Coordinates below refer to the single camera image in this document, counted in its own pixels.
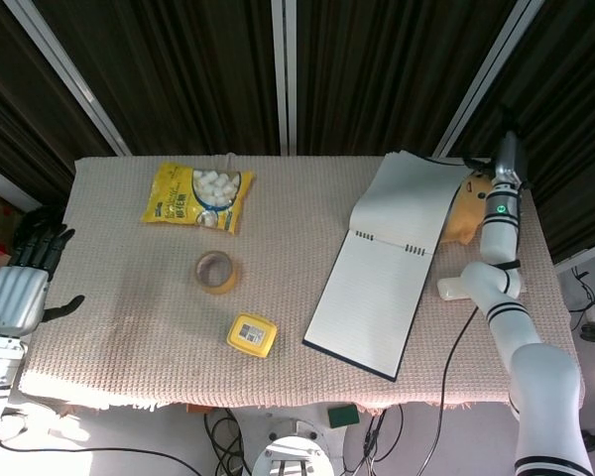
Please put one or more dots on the white slanted frame post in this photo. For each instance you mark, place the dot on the white slanted frame post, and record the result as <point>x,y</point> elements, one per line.
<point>486,79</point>
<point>69,74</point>

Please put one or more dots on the beige woven tablecloth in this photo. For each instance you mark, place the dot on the beige woven tablecloth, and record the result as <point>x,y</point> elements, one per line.
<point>144,307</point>

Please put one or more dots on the yellow marshmallow bag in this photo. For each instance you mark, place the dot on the yellow marshmallow bag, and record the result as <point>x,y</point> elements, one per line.
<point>188,198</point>

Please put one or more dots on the white flat strip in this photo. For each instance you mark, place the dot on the white flat strip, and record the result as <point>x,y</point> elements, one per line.
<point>451,288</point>

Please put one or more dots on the dark blue spiral notebook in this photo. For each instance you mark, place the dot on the dark blue spiral notebook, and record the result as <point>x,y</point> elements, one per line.
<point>377,297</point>

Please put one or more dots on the green block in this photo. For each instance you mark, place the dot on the green block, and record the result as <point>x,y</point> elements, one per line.
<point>343,416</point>

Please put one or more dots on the yellow plastic box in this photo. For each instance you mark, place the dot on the yellow plastic box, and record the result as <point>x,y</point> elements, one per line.
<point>250,334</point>

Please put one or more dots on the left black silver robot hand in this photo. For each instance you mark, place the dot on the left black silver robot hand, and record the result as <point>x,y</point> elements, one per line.
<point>15,297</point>

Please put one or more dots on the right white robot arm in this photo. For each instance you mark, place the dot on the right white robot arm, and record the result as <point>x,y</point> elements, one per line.
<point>535,357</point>

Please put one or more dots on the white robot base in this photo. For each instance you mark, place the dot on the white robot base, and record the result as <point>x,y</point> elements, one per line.
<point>290,448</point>

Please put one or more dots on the white upright frame post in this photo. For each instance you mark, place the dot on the white upright frame post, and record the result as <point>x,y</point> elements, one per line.
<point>283,74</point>

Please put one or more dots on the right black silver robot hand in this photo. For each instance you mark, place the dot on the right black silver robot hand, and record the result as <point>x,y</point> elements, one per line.
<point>510,158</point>

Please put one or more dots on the yellow plush toy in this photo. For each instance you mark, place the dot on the yellow plush toy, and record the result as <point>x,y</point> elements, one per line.
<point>468,213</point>

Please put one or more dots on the yellow tape roll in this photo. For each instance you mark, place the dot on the yellow tape roll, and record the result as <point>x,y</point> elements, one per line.
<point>228,282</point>

